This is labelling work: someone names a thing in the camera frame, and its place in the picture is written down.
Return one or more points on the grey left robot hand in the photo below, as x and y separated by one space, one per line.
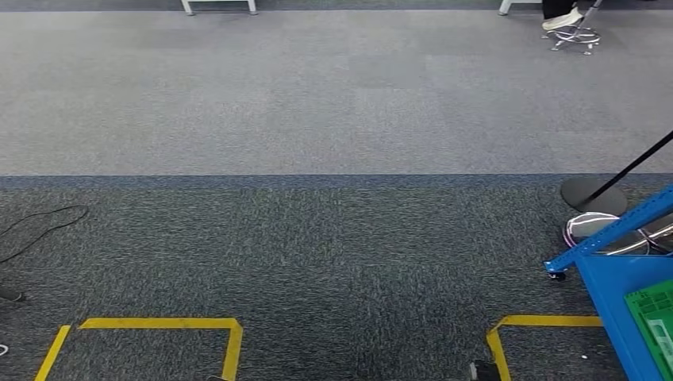
216 378

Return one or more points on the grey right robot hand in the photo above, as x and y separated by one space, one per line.
486 372

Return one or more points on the blue metal shelf rack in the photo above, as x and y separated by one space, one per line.
610 294

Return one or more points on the yellow floor tape outline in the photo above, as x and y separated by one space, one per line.
547 321
158 323

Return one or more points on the green plastic crate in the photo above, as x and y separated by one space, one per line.
654 326

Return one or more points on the chrome barrier stanchion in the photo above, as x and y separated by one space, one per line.
663 234
586 223

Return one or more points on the black pole with round base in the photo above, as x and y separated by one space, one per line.
589 197

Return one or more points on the chrome stool base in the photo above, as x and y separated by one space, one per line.
573 36

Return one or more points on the person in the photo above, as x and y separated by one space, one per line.
560 21

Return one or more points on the white table frame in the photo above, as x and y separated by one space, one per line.
518 4
218 4

